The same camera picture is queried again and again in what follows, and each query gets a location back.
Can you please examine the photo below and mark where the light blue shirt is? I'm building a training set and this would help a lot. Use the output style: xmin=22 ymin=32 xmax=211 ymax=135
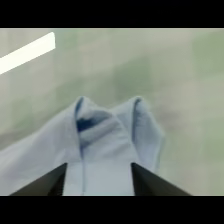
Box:
xmin=0 ymin=95 xmax=166 ymax=197

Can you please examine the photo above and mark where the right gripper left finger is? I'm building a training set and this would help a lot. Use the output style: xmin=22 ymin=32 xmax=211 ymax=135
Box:
xmin=9 ymin=162 xmax=69 ymax=197

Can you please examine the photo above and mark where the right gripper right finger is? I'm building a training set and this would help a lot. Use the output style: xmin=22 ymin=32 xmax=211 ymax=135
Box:
xmin=130 ymin=161 xmax=192 ymax=197

